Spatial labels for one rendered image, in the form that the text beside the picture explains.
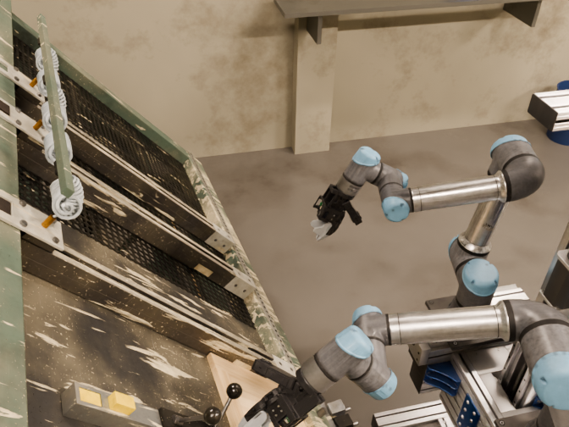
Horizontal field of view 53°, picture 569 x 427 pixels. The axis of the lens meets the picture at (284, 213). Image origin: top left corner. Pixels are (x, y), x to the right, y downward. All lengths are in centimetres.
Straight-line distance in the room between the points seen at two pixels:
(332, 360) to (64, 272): 64
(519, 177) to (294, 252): 230
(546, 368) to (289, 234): 286
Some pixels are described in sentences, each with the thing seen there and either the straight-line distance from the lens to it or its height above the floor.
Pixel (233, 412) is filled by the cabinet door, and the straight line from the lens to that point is 162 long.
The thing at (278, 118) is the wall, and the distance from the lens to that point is 472.
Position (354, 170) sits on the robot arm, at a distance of 177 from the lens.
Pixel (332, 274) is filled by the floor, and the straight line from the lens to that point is 369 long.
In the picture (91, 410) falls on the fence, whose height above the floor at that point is 161.
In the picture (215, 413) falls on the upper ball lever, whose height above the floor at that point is 152.
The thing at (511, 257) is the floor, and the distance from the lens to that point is 410.
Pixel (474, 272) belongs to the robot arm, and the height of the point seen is 127.
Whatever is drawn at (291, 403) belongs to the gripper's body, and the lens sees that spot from 130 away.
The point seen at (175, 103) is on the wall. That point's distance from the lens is 453.
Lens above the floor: 257
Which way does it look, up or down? 38 degrees down
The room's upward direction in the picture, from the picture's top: 1 degrees clockwise
